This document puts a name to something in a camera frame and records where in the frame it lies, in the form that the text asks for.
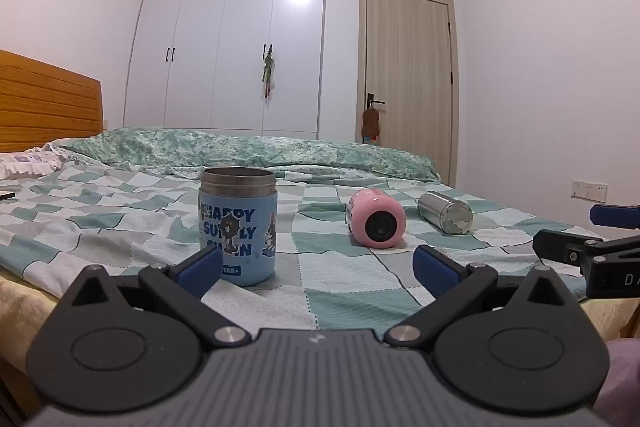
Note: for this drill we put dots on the orange wooden headboard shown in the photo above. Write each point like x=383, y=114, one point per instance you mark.
x=45, y=107

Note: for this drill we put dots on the white wardrobe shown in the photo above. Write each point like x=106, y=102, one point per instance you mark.
x=210, y=57

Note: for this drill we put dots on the person's pink clothing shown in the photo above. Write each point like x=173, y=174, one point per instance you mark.
x=625, y=382

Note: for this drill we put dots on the light wooden door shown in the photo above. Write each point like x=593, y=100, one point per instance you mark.
x=410, y=57

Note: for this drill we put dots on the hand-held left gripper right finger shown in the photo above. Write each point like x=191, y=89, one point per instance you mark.
x=434, y=274

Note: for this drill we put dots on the black phone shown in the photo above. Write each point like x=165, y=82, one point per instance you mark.
x=6, y=195

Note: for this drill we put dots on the green floral quilt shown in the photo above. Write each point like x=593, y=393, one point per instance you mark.
x=250, y=152

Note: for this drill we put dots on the white ruffled pillow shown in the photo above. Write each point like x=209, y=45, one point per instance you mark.
x=25, y=164

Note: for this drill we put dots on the green hanging ornament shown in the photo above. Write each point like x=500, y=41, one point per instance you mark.
x=268, y=69

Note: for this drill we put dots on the white wall socket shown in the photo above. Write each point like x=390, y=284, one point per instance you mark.
x=590, y=190

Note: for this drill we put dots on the blue printed cup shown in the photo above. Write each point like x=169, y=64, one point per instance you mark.
x=238, y=227

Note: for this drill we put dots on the stainless steel cup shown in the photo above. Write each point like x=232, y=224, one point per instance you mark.
x=445, y=212

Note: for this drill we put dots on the bed with checkered sheet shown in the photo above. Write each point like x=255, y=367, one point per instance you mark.
x=340, y=272

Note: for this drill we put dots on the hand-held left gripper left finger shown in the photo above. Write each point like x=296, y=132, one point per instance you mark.
x=202, y=273

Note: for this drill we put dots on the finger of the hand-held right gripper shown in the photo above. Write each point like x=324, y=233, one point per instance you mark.
x=562, y=246
x=614, y=215

